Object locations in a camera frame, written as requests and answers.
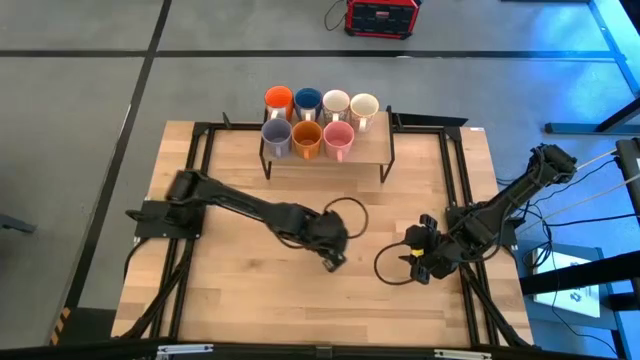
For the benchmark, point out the blue desk frame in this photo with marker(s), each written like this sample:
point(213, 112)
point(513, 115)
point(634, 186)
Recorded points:
point(575, 128)

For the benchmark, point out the grey furniture foot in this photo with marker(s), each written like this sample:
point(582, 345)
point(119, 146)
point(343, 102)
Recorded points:
point(15, 224)

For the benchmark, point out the cream pink patterned mug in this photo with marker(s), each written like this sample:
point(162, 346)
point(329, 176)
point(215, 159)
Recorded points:
point(364, 105)

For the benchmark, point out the black horizontal beam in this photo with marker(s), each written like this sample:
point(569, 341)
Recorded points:
point(275, 353)

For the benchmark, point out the black stand post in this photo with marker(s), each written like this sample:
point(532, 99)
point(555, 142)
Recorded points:
point(629, 160)

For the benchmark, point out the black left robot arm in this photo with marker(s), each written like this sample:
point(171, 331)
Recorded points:
point(240, 202)

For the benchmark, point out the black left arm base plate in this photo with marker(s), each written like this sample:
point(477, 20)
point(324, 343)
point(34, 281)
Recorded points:
point(150, 227)

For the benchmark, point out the amber orange mug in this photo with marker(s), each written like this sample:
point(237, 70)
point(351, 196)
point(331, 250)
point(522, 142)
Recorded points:
point(307, 135)

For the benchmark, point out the black metal bar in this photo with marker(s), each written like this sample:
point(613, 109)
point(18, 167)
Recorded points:
point(575, 274)

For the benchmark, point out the silver metal bracket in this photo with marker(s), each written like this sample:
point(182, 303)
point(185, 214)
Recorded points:
point(462, 354)
point(185, 349)

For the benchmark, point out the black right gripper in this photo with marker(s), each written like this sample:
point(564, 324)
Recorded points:
point(437, 255)

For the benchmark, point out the dark flat panel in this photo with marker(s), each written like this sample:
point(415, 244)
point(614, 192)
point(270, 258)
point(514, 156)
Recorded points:
point(430, 121)

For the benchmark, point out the black aluminium table frame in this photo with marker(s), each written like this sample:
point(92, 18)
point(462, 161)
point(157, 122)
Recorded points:
point(206, 160)

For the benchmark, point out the red and black case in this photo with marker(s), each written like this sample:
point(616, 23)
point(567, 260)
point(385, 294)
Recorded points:
point(382, 20)

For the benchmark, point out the white floral patterned mug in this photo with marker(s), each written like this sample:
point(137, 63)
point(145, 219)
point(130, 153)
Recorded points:
point(336, 100)

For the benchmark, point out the purple mug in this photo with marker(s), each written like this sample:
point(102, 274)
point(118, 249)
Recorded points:
point(276, 132)

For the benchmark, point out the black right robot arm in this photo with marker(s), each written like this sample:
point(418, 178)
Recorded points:
point(510, 197)

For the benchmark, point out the small yellow tag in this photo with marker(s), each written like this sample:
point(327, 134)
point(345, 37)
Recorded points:
point(416, 252)

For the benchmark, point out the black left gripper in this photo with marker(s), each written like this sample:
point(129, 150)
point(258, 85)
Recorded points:
point(327, 235)

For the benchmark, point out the white printed sheet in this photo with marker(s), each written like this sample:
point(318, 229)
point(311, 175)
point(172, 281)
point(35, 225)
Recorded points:
point(575, 302)

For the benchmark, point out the wooden shelf riser black legs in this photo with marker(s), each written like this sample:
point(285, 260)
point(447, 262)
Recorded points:
point(372, 150)

